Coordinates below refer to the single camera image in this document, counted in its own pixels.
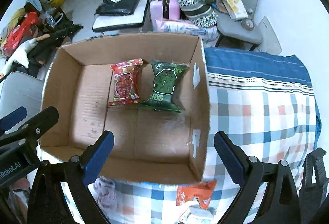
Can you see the pink suitcase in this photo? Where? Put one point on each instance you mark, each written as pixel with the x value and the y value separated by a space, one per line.
pixel 163 10

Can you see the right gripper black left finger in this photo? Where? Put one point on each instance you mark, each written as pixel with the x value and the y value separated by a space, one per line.
pixel 47 202

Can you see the white router box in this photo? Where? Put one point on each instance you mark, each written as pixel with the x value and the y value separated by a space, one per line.
pixel 270 43

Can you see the grey office chair back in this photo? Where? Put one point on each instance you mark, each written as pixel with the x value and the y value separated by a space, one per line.
pixel 21 90

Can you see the blue green package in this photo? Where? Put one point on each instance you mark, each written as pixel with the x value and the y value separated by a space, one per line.
pixel 195 215

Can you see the black white patterned bag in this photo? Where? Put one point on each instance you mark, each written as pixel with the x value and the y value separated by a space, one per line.
pixel 199 12

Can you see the red plastic bag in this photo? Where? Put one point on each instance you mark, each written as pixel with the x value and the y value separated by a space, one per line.
pixel 16 34

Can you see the yellow paper bag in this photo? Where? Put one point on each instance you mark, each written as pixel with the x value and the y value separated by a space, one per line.
pixel 235 9

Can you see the orange snack pack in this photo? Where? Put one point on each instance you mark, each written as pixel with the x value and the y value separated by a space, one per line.
pixel 202 192

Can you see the grey fabric chair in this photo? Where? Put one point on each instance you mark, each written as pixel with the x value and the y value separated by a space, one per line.
pixel 237 22

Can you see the purple fluffy cloth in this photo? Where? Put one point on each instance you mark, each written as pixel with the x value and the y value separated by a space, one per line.
pixel 105 194

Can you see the green wet wipes pack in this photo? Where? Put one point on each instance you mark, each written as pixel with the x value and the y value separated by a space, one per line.
pixel 166 78

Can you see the plaid checkered bed sheet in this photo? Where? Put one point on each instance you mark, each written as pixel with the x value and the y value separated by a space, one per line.
pixel 264 103

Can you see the white goose plush toy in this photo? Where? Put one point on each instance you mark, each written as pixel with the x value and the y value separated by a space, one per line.
pixel 20 54

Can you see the round tape roll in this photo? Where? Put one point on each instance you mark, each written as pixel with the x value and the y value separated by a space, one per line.
pixel 248 24

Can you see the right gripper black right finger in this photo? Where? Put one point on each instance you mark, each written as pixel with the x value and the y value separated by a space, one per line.
pixel 280 202

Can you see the brown cardboard box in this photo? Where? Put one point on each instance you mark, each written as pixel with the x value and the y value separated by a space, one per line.
pixel 149 146

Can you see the red floral wet wipes pack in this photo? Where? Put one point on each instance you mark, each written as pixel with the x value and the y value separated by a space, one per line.
pixel 126 77

